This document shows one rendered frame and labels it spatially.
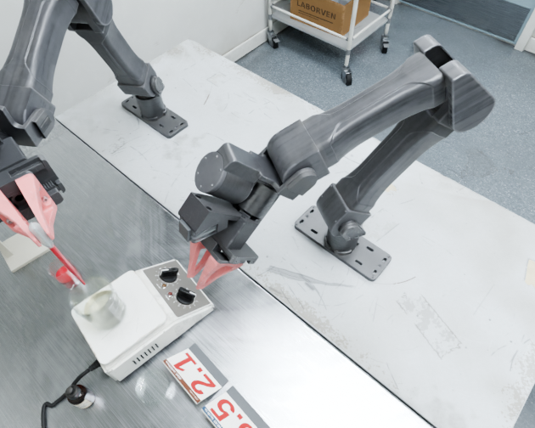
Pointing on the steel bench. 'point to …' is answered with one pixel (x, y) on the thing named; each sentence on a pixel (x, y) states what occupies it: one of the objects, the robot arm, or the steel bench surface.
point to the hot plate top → (151, 319)
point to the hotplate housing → (128, 360)
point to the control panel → (176, 289)
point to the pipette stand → (15, 249)
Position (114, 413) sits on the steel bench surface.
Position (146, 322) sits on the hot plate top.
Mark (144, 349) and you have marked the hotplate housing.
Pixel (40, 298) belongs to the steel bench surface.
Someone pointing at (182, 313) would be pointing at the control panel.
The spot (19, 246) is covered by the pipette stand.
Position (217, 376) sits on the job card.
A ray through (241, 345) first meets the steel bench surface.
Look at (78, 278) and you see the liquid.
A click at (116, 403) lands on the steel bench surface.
